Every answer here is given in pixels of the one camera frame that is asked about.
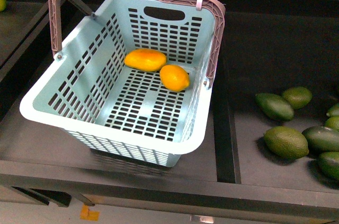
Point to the yellow mango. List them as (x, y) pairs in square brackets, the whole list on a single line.
[(145, 59)]

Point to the green avocado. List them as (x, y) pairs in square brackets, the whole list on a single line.
[(321, 139), (274, 106)]

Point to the black display shelf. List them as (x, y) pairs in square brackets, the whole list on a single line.
[(268, 45)]

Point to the light blue plastic basket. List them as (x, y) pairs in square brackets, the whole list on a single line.
[(90, 93)]

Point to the green lime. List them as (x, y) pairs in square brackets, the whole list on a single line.
[(297, 97), (286, 142)]

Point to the yellow lemon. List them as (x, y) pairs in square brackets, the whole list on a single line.
[(174, 78)]

